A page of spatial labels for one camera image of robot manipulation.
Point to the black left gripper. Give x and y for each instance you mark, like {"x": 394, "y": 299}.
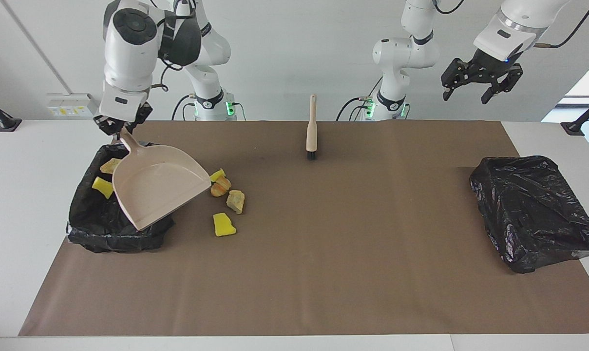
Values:
{"x": 489, "y": 61}

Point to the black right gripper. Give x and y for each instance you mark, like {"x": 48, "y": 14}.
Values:
{"x": 123, "y": 122}

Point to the beige sponge chunk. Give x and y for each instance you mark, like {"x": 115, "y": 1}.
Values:
{"x": 110, "y": 165}

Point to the yellow sponge piece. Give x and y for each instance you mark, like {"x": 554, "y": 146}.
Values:
{"x": 102, "y": 186}

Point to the pink plastic dustpan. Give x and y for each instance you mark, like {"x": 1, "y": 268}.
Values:
{"x": 158, "y": 185}

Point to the yellow green sponge strip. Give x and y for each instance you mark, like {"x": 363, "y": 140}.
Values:
{"x": 218, "y": 174}

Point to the orange striped croissant piece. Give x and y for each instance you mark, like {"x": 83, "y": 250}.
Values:
{"x": 220, "y": 187}

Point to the small beige bread chunk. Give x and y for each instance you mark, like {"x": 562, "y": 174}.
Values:
{"x": 236, "y": 202}

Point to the yellow notched sponge chunk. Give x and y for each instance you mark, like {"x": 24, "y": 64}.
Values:
{"x": 222, "y": 225}

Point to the beige hand brush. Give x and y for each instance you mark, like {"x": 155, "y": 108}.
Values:
{"x": 312, "y": 131}

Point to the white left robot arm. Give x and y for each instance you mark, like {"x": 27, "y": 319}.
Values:
{"x": 401, "y": 53}

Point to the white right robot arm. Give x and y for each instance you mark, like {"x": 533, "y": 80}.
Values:
{"x": 128, "y": 63}

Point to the open bin with black bag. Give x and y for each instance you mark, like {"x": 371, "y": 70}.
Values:
{"x": 94, "y": 219}

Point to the bin wrapped in black bag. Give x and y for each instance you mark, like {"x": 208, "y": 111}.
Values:
{"x": 533, "y": 209}

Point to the black clamp stand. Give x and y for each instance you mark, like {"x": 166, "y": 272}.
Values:
{"x": 574, "y": 127}
{"x": 7, "y": 123}

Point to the brown paper table mat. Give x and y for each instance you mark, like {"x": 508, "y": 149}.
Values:
{"x": 294, "y": 307}

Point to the white wall socket box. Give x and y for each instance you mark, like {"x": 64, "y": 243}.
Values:
{"x": 72, "y": 105}

